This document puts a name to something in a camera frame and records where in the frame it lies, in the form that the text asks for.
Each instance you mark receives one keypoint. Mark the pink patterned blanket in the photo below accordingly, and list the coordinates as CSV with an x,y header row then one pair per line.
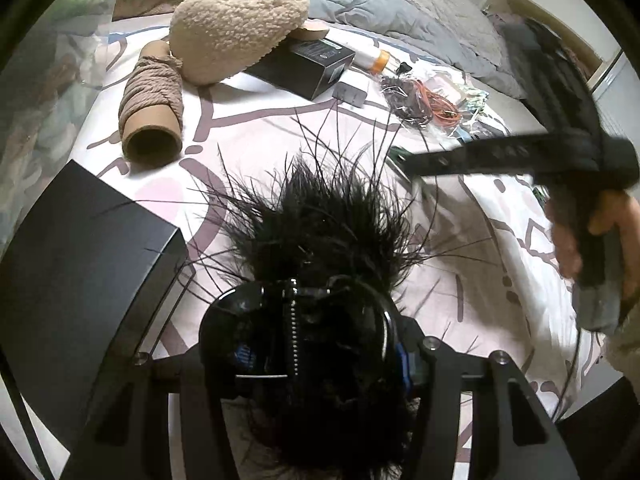
x,y
339,383

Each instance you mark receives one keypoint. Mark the closet shelf with clothes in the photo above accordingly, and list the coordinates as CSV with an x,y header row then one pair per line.
x,y
594,68

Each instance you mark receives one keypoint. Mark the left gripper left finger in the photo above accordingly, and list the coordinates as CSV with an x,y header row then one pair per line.
x,y
128,437

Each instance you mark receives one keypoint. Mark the beige fleece hat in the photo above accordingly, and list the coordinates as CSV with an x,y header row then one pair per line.
x,y
216,39

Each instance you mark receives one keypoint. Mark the brown yarn cardboard spool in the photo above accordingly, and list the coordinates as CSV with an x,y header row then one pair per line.
x,y
150,112

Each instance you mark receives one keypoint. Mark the clear plastic storage bin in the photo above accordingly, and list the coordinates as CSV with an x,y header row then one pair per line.
x,y
48,86

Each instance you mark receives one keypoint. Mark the clear thread spool orange cap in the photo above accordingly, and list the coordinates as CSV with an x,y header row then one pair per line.
x,y
372,60

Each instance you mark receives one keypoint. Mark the blue floral pouch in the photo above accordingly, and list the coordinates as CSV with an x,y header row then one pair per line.
x,y
471,103

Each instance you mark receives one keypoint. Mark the black product box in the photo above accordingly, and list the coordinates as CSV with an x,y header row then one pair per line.
x,y
305,68

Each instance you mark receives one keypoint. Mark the black feather hair clip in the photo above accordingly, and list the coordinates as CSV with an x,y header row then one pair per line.
x,y
315,351

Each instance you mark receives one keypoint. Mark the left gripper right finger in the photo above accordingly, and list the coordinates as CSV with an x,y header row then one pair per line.
x,y
512,435

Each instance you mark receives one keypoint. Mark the grey duvet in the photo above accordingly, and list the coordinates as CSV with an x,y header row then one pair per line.
x,y
395,19

